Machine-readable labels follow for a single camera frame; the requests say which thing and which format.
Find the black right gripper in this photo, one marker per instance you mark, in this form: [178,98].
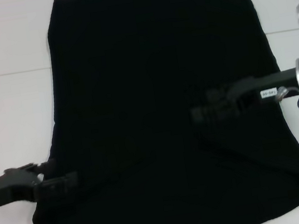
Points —
[269,84]

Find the black shirt with white print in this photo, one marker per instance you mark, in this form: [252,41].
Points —
[147,75]

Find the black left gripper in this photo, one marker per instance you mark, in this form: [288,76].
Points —
[6,189]

